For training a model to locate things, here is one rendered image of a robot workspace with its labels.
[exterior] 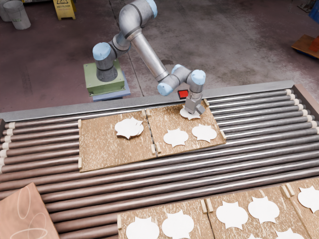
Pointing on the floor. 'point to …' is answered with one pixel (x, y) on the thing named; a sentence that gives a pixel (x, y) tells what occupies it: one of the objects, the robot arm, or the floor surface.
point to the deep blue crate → (315, 12)
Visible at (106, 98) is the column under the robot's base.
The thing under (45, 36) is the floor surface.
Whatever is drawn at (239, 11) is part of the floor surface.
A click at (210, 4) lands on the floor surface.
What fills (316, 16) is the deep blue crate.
